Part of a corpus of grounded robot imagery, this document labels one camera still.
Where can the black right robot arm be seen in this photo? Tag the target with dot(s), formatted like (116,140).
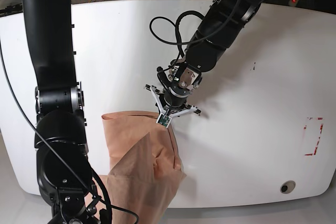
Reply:
(64,175)

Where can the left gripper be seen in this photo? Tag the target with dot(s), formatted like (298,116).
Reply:
(179,82)

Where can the peach T-shirt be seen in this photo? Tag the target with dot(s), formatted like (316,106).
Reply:
(145,167)

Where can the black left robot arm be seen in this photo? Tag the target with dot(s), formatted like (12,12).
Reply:
(217,31)

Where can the red tape rectangle marking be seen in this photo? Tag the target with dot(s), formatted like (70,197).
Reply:
(311,136)

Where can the right table grommet hole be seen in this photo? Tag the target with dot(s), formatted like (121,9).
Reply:
(287,187)

